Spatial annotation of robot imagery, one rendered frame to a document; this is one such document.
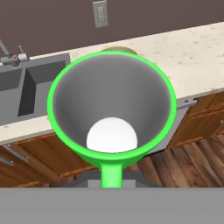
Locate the tan bowl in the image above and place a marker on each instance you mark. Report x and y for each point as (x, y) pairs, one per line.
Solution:
(128, 50)

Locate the grey dishwasher front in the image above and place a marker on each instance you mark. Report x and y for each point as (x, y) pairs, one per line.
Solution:
(179, 122)

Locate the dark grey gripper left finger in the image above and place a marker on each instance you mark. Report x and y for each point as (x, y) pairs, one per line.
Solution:
(84, 176)

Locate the grey metal tap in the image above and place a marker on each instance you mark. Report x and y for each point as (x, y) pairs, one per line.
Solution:
(13, 59)

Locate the grey wall outlet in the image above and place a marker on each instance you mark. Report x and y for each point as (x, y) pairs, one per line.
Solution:
(100, 13)

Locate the grey sink basin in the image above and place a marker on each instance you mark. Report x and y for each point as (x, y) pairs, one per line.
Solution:
(32, 87)

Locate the green mug with grey inside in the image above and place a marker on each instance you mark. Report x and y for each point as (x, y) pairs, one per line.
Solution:
(70, 96)

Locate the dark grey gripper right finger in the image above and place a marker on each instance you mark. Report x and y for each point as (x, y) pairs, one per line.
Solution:
(137, 176)

